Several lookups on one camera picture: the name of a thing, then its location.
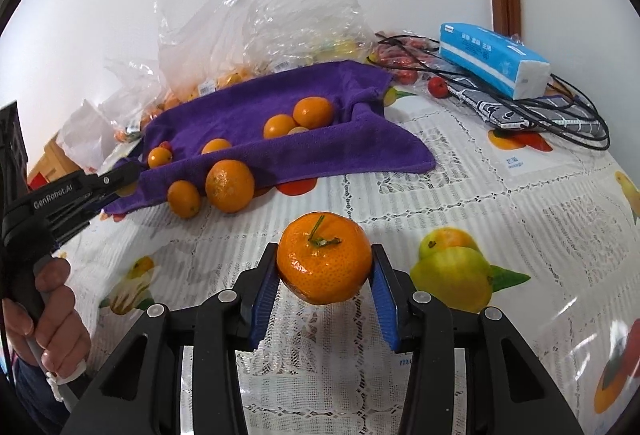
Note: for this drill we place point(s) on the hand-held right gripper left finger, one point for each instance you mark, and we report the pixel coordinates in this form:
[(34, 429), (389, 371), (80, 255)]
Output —
[(262, 295)]

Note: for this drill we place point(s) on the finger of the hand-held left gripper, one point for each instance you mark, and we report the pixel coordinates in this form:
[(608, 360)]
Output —
[(120, 177), (80, 217)]

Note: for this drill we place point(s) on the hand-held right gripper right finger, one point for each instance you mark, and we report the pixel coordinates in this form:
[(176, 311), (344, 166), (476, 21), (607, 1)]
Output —
[(387, 305)]

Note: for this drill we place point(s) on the small red tomato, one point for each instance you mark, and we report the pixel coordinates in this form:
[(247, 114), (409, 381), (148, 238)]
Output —
[(166, 145)]

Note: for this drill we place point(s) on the orange with green stem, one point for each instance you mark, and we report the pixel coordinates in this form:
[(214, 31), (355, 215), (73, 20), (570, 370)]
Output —
[(325, 275)]

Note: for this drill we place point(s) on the small pale yellow fruit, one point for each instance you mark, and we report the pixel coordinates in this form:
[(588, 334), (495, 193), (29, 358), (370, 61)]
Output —
[(299, 131)]

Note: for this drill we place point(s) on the large smooth orange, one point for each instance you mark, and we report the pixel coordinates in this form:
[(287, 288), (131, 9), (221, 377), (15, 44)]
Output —
[(313, 111)]

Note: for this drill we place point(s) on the purple towel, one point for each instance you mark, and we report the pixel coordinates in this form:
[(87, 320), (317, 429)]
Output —
[(300, 82)]

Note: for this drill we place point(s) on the person's left hand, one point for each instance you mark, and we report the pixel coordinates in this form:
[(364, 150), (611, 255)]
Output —
[(62, 315)]

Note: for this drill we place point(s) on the red paper bag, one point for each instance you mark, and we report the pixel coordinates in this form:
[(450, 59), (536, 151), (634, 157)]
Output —
[(39, 177)]

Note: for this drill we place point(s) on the white plastic bag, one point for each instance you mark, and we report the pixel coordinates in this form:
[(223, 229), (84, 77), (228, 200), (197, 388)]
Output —
[(85, 135)]

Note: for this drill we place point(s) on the wooden chair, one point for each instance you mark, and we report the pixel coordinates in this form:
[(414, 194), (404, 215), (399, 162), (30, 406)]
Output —
[(55, 155)]

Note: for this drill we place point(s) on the small yellowish orange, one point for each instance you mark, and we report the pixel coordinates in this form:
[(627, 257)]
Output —
[(183, 199)]

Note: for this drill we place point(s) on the clear bag of kumquats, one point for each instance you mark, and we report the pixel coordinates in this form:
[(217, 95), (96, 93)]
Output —
[(140, 95)]

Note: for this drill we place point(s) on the large dimpled orange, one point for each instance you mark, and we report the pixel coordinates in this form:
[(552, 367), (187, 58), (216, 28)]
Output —
[(230, 187)]

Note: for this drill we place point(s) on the fruit print lace tablecloth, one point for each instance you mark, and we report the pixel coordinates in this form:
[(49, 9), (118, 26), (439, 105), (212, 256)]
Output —
[(450, 175)]

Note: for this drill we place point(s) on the tall clear plastic bag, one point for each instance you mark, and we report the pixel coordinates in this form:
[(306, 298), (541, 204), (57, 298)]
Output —
[(200, 15)]

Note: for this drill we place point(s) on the loose red tomato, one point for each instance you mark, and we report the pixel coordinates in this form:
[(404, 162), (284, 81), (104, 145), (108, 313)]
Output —
[(438, 87)]

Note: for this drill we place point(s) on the bag of red tomatoes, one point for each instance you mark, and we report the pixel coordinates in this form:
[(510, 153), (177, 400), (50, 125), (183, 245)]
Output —
[(405, 60)]

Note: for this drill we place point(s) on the clear bag of yellow fruit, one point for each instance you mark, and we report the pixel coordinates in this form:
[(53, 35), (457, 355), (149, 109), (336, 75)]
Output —
[(310, 15)]

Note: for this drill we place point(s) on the patterned black white pouch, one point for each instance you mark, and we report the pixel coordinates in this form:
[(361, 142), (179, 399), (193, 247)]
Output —
[(570, 122)]

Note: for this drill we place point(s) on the blue tissue pack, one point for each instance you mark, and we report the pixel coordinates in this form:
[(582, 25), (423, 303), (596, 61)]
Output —
[(490, 60)]

